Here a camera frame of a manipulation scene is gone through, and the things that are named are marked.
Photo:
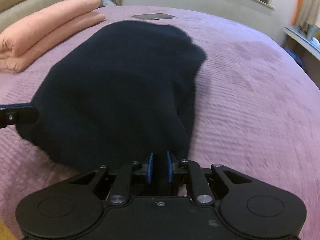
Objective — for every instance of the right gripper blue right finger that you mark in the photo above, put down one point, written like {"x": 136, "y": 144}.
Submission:
{"x": 169, "y": 167}

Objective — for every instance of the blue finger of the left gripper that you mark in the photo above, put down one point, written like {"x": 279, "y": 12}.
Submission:
{"x": 18, "y": 116}
{"x": 16, "y": 105}

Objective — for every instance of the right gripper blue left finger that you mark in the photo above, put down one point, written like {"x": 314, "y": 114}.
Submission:
{"x": 149, "y": 168}

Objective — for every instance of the black hoodie with white stripes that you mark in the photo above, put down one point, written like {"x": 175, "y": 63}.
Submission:
{"x": 125, "y": 93}

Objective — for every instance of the folded pink blanket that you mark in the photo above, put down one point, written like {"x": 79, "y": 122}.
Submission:
{"x": 24, "y": 41}

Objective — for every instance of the white bag beside bed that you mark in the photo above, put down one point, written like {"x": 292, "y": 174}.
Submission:
{"x": 108, "y": 3}

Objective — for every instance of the tablet with dark screen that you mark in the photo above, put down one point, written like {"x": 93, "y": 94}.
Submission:
{"x": 154, "y": 16}

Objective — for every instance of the blue plastic stool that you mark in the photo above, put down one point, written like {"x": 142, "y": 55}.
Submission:
{"x": 296, "y": 58}

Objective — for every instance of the light blue desk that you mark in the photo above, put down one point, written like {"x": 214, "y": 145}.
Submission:
{"x": 292, "y": 32}

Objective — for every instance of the right beige orange curtain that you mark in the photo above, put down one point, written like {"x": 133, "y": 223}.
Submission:
{"x": 307, "y": 11}

